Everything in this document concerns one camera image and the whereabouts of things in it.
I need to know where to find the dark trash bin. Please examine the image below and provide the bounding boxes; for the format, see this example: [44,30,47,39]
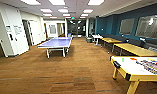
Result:
[85,36,93,44]

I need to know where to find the interior glass window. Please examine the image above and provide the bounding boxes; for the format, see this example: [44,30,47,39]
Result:
[135,14,157,40]
[118,17,136,36]

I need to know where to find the green exit sign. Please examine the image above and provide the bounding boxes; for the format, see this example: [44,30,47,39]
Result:
[71,15,77,20]

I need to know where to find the yellow air hockey table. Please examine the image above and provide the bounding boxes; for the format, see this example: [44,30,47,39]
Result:
[109,55,157,94]

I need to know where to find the colourful game items pile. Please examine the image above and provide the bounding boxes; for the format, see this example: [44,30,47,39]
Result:
[129,57,157,75]

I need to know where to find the square ceiling light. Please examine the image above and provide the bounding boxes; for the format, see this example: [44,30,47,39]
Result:
[57,8,70,14]
[42,13,53,17]
[48,0,67,6]
[81,8,95,15]
[61,13,71,17]
[86,0,105,6]
[20,0,42,6]
[40,8,54,14]

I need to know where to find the long wooden table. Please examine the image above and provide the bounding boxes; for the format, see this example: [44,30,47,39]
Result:
[100,37,124,53]
[113,42,157,58]

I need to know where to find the blue ping pong table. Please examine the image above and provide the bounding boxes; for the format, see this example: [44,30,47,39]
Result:
[36,36,74,60]

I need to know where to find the small white table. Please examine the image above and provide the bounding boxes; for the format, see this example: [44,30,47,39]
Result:
[91,33,104,46]

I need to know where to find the grey elevator door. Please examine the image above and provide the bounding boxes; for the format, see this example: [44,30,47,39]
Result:
[21,19,34,47]

